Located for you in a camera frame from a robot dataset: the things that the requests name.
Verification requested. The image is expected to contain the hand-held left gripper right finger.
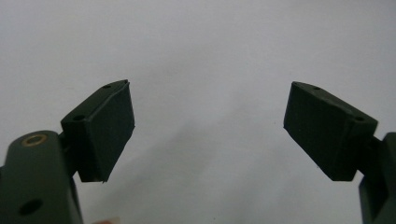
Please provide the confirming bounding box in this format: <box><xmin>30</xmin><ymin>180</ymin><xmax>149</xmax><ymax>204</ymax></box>
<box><xmin>282</xmin><ymin>80</ymin><xmax>379</xmax><ymax>182</ymax></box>

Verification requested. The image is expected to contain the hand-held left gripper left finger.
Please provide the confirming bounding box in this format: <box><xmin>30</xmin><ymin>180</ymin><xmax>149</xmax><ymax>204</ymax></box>
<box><xmin>60</xmin><ymin>78</ymin><xmax>136</xmax><ymax>184</ymax></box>

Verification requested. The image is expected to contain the white board table cover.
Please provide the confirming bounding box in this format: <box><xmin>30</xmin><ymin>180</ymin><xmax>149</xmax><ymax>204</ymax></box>
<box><xmin>0</xmin><ymin>0</ymin><xmax>396</xmax><ymax>224</ymax></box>

